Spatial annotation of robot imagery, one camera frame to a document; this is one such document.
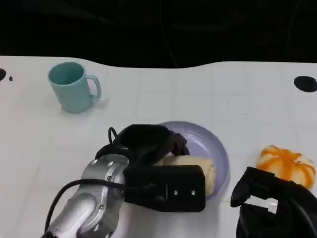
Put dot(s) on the beige towel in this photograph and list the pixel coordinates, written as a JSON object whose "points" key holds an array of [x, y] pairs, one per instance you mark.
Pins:
{"points": [[198, 164]]}

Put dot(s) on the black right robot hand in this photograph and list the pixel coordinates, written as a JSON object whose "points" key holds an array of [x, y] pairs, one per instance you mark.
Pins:
{"points": [[284, 213]]}

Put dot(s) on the black backdrop cloth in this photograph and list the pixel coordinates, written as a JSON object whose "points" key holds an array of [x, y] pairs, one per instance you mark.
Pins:
{"points": [[148, 29]]}

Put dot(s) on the orange and white bread roll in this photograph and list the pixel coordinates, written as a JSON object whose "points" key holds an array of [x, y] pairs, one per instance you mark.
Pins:
{"points": [[280, 161]]}

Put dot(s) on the pale green mug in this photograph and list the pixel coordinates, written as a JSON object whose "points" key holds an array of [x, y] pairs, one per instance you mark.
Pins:
{"points": [[70, 91]]}

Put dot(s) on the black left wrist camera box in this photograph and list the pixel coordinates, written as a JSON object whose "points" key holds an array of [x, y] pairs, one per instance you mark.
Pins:
{"points": [[173, 188]]}

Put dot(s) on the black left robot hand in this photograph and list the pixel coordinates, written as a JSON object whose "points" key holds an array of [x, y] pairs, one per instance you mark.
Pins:
{"points": [[148, 141]]}

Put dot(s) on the lilac plate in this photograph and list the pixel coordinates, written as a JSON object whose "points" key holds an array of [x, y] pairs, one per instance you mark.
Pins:
{"points": [[213, 143]]}

